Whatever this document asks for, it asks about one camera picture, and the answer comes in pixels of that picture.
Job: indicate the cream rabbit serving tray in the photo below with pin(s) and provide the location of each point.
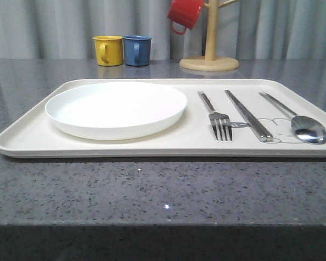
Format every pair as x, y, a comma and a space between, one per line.
34, 136

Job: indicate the white round plate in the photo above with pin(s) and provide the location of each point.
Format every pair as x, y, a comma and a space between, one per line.
116, 110

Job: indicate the silver fork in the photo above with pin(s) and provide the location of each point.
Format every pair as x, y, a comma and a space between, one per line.
220, 123

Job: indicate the silver chopstick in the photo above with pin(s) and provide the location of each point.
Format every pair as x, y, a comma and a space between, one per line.
244, 117
256, 123

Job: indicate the blue mug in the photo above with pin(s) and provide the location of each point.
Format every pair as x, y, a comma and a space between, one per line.
137, 50

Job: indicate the silver spoon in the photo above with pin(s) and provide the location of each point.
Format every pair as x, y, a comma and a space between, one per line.
304, 128

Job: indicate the red mug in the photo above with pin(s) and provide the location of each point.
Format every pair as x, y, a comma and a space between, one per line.
184, 13

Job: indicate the yellow mug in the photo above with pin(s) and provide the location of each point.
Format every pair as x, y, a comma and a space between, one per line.
109, 50

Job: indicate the wooden mug tree stand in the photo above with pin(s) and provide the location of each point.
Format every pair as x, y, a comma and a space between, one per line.
210, 61

